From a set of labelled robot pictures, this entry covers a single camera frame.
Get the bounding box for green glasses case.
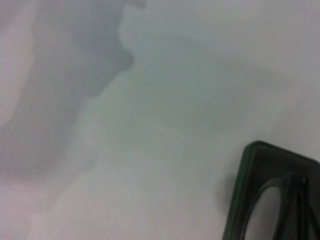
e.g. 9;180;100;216
221;140;320;240

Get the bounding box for black glasses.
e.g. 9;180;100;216
242;171;320;240

